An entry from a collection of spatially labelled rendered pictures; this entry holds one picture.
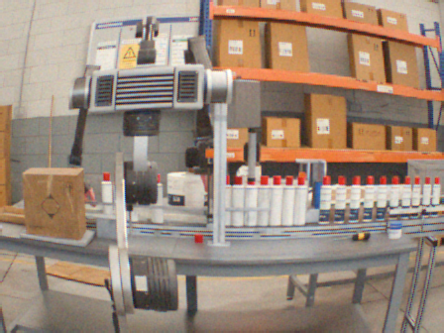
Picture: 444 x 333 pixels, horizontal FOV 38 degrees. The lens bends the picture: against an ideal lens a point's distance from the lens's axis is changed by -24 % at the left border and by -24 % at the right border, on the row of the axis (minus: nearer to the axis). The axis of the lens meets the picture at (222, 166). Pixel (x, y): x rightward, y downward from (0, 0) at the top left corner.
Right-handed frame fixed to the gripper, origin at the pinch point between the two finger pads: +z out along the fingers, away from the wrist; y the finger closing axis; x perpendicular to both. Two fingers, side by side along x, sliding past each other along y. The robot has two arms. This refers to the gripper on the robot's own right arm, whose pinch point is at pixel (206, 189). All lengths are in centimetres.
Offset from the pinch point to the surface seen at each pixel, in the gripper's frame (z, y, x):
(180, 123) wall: 7, 38, -427
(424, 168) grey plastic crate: 8, -146, -128
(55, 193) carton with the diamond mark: -4, 61, 48
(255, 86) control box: -43.6, -19.5, 12.9
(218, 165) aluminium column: -13.3, -5.4, 22.8
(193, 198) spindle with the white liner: 6.6, 5.9, -17.1
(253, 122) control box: -29.0, -18.6, 14.6
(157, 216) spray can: 10.0, 20.0, 9.2
